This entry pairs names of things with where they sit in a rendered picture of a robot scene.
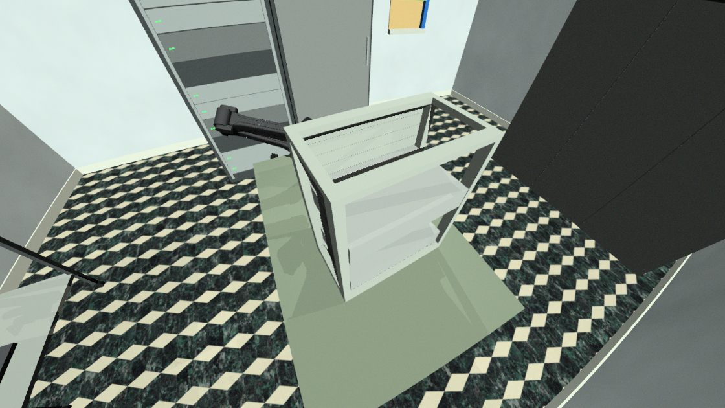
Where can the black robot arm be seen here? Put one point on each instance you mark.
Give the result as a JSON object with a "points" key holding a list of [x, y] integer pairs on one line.
{"points": [[249, 127]]}

